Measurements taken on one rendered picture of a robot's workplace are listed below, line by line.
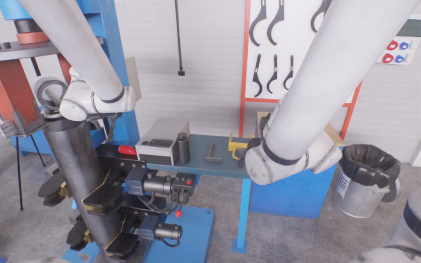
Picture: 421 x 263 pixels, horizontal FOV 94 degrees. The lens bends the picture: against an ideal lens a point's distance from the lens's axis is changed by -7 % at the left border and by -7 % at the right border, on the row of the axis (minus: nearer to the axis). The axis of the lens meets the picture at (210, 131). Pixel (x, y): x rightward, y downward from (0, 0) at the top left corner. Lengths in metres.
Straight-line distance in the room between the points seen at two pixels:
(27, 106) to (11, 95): 0.08
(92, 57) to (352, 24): 0.51
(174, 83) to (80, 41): 2.61
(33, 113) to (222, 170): 0.98
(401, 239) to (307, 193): 1.86
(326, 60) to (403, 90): 3.21
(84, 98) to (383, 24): 0.76
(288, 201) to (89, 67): 2.14
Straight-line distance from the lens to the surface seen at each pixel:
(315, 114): 0.36
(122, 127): 1.65
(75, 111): 0.80
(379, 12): 0.30
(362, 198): 2.63
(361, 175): 2.42
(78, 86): 0.85
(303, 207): 2.47
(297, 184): 2.23
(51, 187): 1.62
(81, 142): 1.30
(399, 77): 3.43
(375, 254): 0.41
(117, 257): 1.78
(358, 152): 2.74
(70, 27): 0.53
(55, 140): 1.29
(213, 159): 1.35
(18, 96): 1.12
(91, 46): 0.58
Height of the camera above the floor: 1.89
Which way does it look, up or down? 29 degrees down
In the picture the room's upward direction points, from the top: 1 degrees counter-clockwise
